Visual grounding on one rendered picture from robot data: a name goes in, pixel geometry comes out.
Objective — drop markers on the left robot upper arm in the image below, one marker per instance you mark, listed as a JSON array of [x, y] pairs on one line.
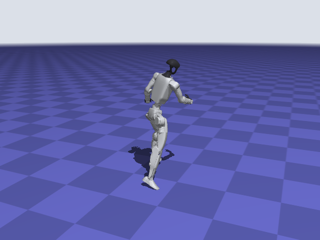
[[148, 89]]

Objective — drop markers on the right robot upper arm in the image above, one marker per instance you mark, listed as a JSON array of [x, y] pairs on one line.
[[176, 88]]

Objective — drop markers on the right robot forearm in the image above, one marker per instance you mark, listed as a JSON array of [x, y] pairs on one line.
[[187, 100]]

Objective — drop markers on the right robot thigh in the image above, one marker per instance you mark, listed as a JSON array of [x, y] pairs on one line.
[[162, 131]]

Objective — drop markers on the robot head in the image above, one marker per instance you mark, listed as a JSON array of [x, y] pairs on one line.
[[172, 63]]

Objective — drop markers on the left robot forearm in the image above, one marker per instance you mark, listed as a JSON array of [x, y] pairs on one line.
[[147, 97]]

